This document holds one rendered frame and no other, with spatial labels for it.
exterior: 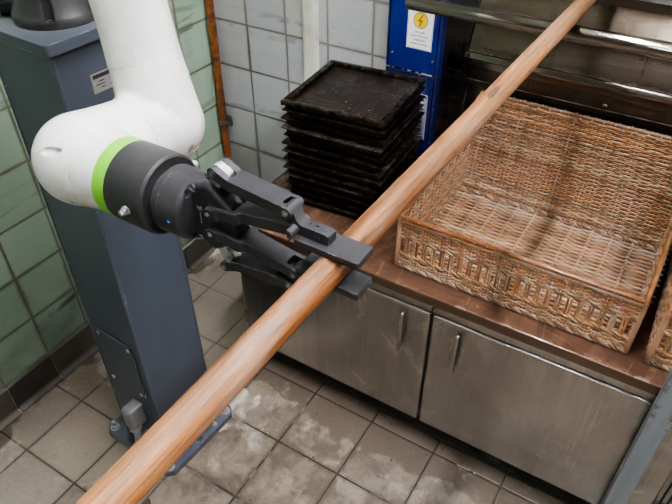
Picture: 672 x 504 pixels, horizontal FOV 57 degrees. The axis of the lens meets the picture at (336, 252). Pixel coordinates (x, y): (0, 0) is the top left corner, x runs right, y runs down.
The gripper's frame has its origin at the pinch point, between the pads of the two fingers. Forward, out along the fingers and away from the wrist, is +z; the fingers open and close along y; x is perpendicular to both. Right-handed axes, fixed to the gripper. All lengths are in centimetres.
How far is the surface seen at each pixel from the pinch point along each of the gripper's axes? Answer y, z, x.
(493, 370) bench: 77, 6, -63
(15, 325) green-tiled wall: 93, -119, -20
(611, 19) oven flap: 12, 2, -120
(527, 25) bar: 3, -7, -80
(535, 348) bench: 65, 13, -63
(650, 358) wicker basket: 59, 35, -67
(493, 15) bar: 3, -14, -80
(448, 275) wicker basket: 58, -10, -68
